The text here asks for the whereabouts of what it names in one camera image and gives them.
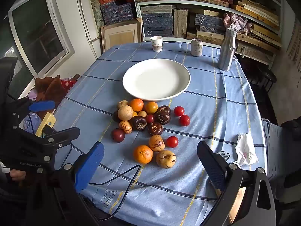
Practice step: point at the dark brown water chestnut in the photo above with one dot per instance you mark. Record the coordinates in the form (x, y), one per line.
(164, 109)
(138, 123)
(162, 118)
(155, 128)

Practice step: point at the stack of patterned boxes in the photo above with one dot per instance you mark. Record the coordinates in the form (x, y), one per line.
(117, 9)

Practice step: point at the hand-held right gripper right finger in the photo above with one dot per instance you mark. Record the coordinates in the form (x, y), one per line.
(212, 169)

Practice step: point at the grey framed window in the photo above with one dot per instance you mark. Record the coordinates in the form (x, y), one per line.
(37, 28)

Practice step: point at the white plate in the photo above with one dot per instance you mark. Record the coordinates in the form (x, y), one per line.
(155, 80)

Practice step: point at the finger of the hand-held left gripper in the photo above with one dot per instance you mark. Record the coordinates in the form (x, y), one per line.
(63, 135)
(42, 106)

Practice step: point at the pink crumpled cloth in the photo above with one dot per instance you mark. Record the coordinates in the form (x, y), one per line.
(237, 21)

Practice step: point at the silver metal bottle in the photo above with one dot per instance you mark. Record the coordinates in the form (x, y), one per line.
(226, 51)

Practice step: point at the red cherry tomato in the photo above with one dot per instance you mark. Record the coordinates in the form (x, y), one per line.
(179, 111)
(149, 118)
(172, 141)
(184, 120)

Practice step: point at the red checked cloth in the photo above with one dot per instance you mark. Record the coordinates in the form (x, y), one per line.
(68, 83)

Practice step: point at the orange mandarin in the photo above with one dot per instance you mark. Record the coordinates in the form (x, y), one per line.
(136, 105)
(143, 154)

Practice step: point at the shelved woven flat boxes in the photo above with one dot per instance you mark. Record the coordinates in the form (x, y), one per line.
(157, 21)

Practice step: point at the white paper cup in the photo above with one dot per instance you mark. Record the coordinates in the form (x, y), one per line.
(156, 44)

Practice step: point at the brown longan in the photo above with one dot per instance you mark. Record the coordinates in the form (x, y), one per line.
(142, 113)

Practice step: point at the orange tomato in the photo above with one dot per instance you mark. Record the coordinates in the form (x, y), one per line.
(151, 107)
(135, 114)

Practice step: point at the white curved rod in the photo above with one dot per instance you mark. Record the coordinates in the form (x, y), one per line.
(83, 18)

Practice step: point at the white metal shelf rack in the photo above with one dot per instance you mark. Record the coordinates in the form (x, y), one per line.
(164, 2)

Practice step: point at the green patterned board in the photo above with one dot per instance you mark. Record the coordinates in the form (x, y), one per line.
(96, 9)

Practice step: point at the lavender plastic bag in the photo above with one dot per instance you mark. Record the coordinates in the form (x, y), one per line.
(35, 120)

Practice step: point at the brown cloth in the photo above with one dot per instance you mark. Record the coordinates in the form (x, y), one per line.
(50, 89)

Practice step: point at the striped pepino melon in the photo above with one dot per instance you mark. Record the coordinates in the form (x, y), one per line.
(125, 127)
(156, 142)

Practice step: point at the black stool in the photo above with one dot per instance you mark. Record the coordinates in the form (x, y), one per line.
(267, 76)

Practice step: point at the crumpled white tissue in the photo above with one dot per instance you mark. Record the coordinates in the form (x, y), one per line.
(245, 150)

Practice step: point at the person's left hand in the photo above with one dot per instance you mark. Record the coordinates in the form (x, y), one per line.
(17, 175)

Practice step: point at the blue checked tablecloth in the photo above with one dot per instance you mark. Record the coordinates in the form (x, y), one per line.
(211, 110)

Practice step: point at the dark red plum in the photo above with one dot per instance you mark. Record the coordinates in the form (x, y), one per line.
(118, 135)

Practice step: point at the beige round fruit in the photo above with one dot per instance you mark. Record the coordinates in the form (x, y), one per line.
(166, 159)
(122, 103)
(125, 113)

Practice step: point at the white drink can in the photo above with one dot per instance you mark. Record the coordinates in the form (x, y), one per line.
(196, 48)

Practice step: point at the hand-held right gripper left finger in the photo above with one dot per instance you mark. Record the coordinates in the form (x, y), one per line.
(89, 167)

